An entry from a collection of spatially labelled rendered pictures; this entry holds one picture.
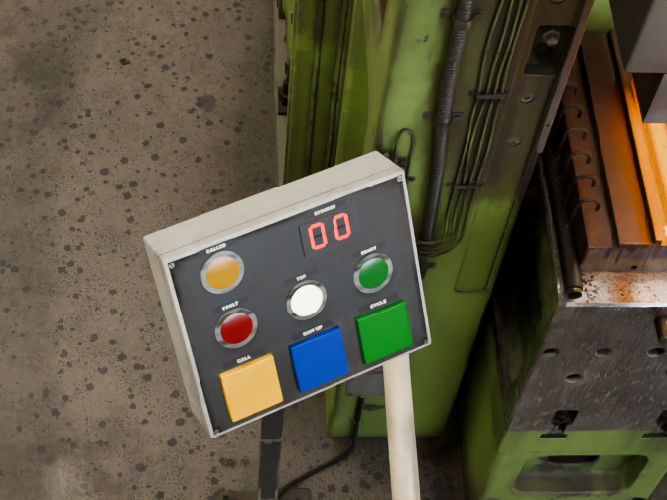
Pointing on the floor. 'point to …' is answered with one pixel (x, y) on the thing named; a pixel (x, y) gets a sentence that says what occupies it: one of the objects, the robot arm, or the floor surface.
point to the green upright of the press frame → (491, 225)
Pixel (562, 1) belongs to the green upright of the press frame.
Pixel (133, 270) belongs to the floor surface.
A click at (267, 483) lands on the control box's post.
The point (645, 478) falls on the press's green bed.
